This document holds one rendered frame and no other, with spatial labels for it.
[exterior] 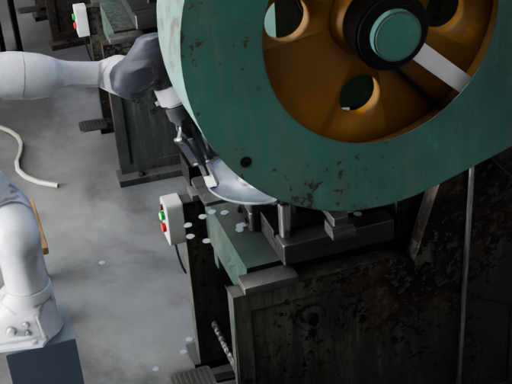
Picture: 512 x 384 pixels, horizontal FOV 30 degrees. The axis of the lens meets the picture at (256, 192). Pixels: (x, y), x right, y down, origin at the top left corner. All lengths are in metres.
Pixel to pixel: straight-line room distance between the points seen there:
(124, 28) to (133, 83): 1.68
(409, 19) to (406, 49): 0.06
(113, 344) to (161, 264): 0.47
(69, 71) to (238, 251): 0.62
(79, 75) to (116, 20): 1.70
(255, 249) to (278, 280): 0.15
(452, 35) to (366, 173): 0.34
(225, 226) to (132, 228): 1.30
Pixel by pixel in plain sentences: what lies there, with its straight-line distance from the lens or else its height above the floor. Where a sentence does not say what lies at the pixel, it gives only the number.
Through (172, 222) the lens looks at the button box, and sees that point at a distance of 2.73.
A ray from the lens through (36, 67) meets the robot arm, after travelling 2.24.
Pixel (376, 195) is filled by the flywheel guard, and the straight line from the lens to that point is 2.06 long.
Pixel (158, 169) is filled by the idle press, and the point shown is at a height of 0.03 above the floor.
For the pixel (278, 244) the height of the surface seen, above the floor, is 0.69.
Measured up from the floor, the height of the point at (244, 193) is 0.78.
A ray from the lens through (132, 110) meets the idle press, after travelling 4.02.
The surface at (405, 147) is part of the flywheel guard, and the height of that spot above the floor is 1.05.
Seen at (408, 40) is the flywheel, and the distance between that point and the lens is 1.86.
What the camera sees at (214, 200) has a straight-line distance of 2.40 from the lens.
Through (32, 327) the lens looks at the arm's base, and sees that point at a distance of 2.55.
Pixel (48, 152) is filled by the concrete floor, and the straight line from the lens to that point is 4.48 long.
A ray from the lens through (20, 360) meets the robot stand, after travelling 2.58.
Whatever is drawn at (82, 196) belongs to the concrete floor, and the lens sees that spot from 4.08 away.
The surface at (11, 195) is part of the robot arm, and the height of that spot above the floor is 0.85.
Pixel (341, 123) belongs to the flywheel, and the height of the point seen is 1.10.
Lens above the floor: 2.01
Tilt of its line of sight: 31 degrees down
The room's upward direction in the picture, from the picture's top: 4 degrees counter-clockwise
